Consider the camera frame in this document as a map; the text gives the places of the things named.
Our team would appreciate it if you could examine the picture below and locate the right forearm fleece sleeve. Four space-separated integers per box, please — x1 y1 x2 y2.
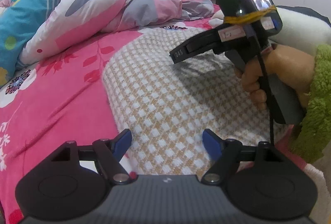
290 45 330 223

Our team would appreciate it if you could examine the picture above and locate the folded white clothes stack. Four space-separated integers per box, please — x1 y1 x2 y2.
207 5 331 55

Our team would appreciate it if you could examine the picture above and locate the pink floral bed sheet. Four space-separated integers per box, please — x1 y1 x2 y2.
1 19 209 223

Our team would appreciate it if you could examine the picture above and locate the pink rabbit quilt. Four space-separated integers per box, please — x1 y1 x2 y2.
16 0 214 68

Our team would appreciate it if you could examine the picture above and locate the right hand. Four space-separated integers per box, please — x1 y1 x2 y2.
234 44 315 110

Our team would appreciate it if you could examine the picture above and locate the beige checkered knit coat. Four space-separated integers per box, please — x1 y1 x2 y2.
103 26 269 176

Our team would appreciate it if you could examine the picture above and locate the blue cartoon quilt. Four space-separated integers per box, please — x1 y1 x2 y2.
1 0 60 86

